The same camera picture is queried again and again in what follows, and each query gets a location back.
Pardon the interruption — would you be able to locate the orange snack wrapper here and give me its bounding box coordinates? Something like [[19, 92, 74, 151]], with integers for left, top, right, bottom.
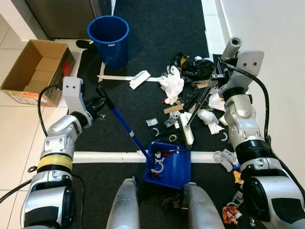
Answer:
[[222, 204, 243, 225]]

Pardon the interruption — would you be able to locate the grey metal door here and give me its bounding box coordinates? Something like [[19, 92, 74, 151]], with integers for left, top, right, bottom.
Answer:
[[24, 0, 101, 40]]

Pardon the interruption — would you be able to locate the open brown cardboard box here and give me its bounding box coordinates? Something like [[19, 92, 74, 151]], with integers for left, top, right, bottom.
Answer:
[[1, 40, 76, 106]]

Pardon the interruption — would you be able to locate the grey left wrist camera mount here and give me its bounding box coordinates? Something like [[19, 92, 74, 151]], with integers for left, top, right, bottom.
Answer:
[[62, 77, 85, 115]]

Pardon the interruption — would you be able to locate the crumpled black plastic bag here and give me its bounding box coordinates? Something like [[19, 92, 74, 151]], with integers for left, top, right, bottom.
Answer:
[[181, 57, 215, 81]]

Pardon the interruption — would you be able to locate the crumpled white plastic trash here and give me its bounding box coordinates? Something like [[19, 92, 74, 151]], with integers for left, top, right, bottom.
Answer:
[[213, 149, 239, 171]]

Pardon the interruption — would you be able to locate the yellow wrapper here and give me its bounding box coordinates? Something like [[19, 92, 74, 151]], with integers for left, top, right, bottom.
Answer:
[[233, 170, 244, 186]]

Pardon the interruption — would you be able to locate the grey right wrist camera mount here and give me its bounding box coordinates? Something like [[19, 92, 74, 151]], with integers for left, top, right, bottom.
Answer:
[[234, 50, 265, 89]]

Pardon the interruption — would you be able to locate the black floor mat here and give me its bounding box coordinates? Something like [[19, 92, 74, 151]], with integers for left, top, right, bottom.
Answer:
[[69, 162, 258, 229], [71, 0, 224, 153]]

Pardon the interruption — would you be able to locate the blue plastic bucket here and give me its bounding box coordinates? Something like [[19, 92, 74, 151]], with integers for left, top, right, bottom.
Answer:
[[87, 15, 130, 68]]

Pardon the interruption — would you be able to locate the white tape strip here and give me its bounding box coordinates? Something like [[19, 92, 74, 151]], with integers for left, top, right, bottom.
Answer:
[[98, 62, 163, 83]]

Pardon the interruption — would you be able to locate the small white rectangular box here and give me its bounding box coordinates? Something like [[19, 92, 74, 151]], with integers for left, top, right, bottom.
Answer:
[[129, 71, 151, 90]]

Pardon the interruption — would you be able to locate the grey left robot leg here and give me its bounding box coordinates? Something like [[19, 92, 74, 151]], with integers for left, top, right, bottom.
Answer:
[[106, 177, 141, 229]]

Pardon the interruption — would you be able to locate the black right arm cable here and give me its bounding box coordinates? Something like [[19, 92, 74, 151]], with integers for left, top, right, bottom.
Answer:
[[220, 60, 271, 144]]

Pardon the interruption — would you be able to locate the brown cardboard piece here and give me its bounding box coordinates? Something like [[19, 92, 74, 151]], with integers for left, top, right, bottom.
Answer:
[[163, 104, 184, 114]]

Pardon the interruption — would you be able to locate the crumpled white plastic bag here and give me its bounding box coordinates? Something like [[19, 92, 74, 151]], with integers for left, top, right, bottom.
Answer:
[[159, 66, 184, 104]]

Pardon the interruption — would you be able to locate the grey robot leg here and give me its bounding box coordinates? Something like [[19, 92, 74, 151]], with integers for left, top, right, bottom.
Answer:
[[183, 182, 224, 229], [106, 177, 141, 229]]

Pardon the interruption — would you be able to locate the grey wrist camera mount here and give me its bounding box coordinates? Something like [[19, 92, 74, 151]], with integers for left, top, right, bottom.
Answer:
[[234, 50, 265, 89], [62, 77, 85, 115]]

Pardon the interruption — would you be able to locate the small black flat object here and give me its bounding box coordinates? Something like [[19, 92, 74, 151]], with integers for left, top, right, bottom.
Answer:
[[76, 40, 93, 49]]

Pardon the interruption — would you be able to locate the white-headed black-handled broom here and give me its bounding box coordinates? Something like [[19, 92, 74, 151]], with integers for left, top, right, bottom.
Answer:
[[179, 37, 243, 146]]

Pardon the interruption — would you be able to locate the grey right robot leg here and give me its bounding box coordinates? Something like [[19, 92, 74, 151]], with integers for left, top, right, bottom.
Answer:
[[183, 182, 224, 229]]

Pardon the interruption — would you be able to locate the blue long-handled dustpan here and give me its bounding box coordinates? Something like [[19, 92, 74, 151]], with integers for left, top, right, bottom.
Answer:
[[96, 85, 192, 190]]

